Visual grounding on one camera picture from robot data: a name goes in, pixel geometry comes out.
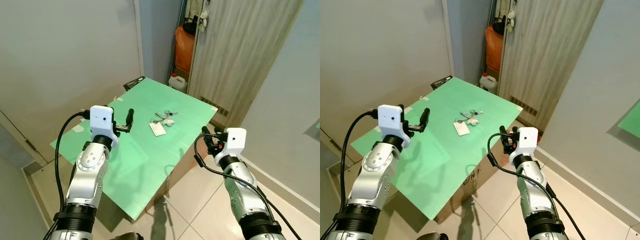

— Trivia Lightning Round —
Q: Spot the key bunch with white fob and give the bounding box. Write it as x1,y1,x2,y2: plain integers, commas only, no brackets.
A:
459,109,485,125
154,110,177,126

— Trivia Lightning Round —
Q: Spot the black flat device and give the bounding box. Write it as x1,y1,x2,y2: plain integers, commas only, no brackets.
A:
431,76,454,90
123,76,146,91

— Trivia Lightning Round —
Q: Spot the brown cardboard box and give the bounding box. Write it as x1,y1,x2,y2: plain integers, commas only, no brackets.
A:
134,111,221,224
434,117,525,224

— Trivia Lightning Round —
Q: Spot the green table mat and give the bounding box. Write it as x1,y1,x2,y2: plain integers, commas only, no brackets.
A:
50,76,219,222
350,76,524,221

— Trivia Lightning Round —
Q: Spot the white jug with red cap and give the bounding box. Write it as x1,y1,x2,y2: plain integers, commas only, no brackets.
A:
168,73,189,95
479,72,500,95

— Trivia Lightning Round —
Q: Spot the wooden wardrobe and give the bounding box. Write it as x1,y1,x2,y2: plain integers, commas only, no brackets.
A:
187,0,305,129
497,0,605,119

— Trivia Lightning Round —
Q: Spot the orange bag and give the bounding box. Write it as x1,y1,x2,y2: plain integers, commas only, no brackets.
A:
174,25,195,74
485,25,505,73

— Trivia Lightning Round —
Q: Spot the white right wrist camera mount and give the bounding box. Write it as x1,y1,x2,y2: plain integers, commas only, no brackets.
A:
215,127,247,160
515,127,540,159

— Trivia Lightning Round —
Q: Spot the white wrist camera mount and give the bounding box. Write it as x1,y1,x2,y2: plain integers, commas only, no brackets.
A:
215,127,247,160
377,104,412,149
89,105,121,149
515,127,540,159

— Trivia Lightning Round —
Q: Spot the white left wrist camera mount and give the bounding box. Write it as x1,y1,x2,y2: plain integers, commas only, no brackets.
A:
89,105,121,149
377,104,412,149

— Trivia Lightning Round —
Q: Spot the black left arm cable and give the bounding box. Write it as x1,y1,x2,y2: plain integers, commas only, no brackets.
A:
340,110,381,236
52,111,92,226

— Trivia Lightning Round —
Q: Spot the green wall board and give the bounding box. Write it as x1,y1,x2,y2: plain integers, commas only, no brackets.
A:
617,99,640,140

